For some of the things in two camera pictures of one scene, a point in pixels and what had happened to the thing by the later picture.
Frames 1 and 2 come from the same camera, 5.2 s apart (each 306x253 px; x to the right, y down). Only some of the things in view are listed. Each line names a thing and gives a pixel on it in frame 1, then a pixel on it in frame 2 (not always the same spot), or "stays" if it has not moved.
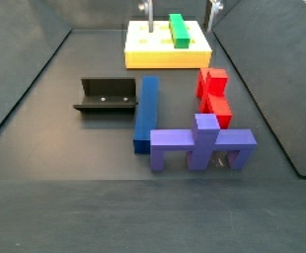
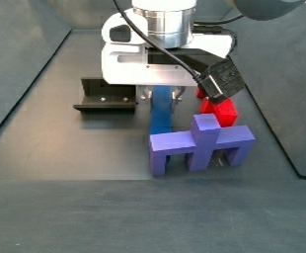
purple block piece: [201, 143] stays
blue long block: [147, 114] -> [160, 111]
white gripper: [215, 7] -> [126, 56]
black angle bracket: [107, 94] stays
